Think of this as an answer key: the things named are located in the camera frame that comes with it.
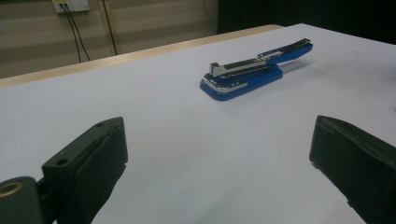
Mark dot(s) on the dark curtain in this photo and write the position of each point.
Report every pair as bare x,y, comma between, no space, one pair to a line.
311,15

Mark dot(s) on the white table board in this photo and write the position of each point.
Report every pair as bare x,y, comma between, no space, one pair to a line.
202,149

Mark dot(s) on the light wooden table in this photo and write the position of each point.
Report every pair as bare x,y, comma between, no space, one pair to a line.
124,57

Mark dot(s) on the blue stapler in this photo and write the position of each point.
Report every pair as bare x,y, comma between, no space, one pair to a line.
246,79

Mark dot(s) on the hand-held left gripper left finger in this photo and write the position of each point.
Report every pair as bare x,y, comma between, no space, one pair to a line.
93,161

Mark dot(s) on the white wall socket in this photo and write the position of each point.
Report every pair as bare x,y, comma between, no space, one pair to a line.
73,5

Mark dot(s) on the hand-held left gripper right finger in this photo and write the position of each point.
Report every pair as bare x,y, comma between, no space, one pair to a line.
358,161

